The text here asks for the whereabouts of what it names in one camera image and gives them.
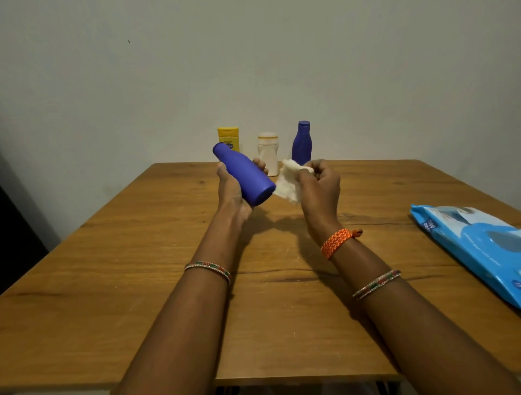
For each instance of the person's right hand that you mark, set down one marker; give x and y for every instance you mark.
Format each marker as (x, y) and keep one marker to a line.
(321, 199)

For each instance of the person's left hand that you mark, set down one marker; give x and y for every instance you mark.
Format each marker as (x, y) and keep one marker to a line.
(230, 195)

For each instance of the blue scribbled bottle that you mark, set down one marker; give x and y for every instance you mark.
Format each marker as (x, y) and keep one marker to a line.
(248, 175)
(302, 142)

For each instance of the white wet wipe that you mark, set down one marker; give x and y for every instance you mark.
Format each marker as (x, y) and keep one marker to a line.
(287, 183)

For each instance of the white bottle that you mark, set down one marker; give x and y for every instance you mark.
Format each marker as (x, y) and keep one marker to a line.
(268, 156)

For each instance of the yellow bottle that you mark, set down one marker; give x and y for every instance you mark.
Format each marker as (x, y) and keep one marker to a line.
(228, 134)

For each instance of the blue wet wipes pack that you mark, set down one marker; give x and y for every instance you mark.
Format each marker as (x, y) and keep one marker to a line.
(476, 240)

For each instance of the person's left forearm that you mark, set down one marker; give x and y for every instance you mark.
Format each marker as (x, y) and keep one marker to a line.
(179, 325)

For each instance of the person's right forearm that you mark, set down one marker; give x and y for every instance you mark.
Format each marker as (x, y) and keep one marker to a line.
(427, 337)

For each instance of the orange thread wristband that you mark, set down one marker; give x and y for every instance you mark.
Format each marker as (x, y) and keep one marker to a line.
(335, 243)

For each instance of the thin beaded bangle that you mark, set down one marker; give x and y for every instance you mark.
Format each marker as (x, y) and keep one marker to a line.
(376, 284)
(207, 266)

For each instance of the wooden table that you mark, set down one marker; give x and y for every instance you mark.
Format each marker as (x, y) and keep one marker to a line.
(101, 252)

